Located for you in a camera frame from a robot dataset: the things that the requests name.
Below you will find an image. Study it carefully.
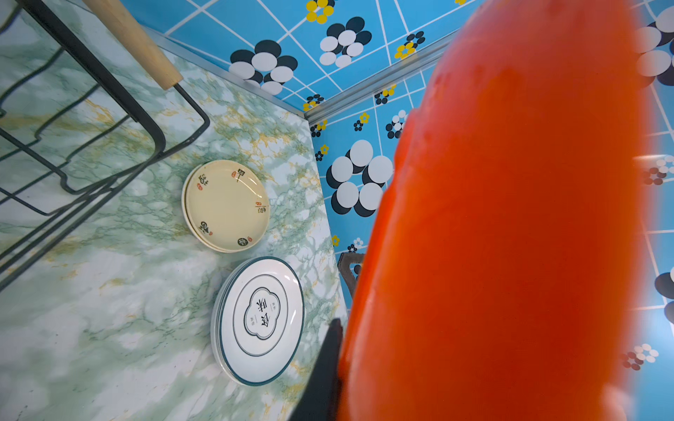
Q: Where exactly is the black wire dish rack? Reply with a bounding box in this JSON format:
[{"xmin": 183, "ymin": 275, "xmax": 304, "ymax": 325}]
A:
[{"xmin": 1, "ymin": 1, "xmax": 210, "ymax": 287}]

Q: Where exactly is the white plate green rim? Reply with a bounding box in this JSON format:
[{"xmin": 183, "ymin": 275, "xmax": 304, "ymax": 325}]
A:
[{"xmin": 220, "ymin": 256, "xmax": 305, "ymax": 387}]

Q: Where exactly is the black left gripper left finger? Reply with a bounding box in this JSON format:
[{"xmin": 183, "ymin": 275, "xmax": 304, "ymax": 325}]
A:
[{"xmin": 290, "ymin": 319, "xmax": 343, "ymax": 421}]

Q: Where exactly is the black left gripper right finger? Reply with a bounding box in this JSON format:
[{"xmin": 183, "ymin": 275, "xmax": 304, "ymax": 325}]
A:
[{"xmin": 337, "ymin": 252, "xmax": 365, "ymax": 296}]

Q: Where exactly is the white plate green cloud outline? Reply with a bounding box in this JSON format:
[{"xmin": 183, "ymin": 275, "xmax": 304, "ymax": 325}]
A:
[{"xmin": 210, "ymin": 273, "xmax": 240, "ymax": 384}]

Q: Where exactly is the orange plate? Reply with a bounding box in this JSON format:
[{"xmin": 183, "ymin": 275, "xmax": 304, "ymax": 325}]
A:
[{"xmin": 337, "ymin": 1, "xmax": 643, "ymax": 420}]

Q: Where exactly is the cream plate with stamp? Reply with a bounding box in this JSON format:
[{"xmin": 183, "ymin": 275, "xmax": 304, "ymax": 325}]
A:
[{"xmin": 186, "ymin": 160, "xmax": 271, "ymax": 254}]

